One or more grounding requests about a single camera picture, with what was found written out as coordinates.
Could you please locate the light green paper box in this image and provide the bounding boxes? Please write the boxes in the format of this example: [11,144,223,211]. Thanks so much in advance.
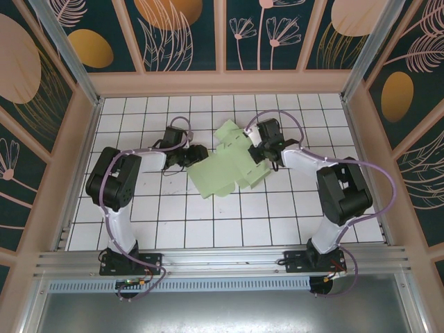
[186,119,273,200]

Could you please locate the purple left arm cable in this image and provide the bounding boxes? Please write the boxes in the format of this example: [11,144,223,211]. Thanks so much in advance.
[98,116,195,302]

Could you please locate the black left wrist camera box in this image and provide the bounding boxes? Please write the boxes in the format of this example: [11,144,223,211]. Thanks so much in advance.
[162,126,190,149]

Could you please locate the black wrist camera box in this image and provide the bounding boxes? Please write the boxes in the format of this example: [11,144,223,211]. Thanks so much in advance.
[246,119,282,147]
[162,126,190,149]

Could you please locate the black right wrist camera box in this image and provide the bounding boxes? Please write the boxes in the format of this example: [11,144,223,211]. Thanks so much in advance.
[246,119,282,147]

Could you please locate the grey metal sheet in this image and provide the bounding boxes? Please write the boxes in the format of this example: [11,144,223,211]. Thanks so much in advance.
[34,289,422,333]

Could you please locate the aluminium frame post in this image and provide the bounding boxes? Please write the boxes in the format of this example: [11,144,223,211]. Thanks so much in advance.
[340,0,412,102]
[28,0,104,109]

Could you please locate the slotted grey cable tray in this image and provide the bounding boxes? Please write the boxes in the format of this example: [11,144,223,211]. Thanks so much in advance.
[48,275,312,293]

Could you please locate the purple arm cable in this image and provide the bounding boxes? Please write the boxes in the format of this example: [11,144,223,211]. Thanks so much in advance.
[246,109,398,299]
[98,116,195,302]

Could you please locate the dark floral wall panel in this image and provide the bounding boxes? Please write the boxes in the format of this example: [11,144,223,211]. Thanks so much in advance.
[0,0,76,161]
[395,114,444,248]
[366,0,444,151]
[123,0,223,73]
[304,0,382,71]
[51,0,142,74]
[225,0,315,72]
[0,107,49,251]

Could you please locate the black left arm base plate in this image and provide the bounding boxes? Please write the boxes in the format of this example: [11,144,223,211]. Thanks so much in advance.
[99,252,164,277]

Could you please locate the aluminium mounting rail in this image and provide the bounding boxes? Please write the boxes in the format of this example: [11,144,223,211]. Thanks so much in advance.
[33,245,414,279]

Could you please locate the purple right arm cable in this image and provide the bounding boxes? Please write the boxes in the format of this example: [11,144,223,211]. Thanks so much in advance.
[246,109,398,299]

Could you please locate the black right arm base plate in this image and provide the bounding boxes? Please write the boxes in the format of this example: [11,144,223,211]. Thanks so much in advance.
[282,249,348,274]

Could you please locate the aluminium table edge rail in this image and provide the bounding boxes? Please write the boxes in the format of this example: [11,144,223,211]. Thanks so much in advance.
[51,99,105,251]
[341,99,395,248]

